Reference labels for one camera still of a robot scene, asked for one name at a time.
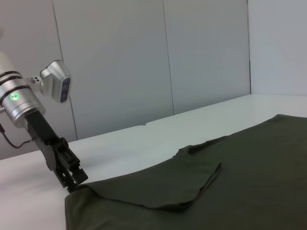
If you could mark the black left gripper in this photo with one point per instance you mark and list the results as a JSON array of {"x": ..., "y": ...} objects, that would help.
[{"x": 44, "y": 139}]

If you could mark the dark green t-shirt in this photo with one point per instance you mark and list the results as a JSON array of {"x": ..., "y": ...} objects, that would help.
[{"x": 204, "y": 187}]

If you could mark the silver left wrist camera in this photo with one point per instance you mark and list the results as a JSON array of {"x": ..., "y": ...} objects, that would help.
[{"x": 55, "y": 81}]

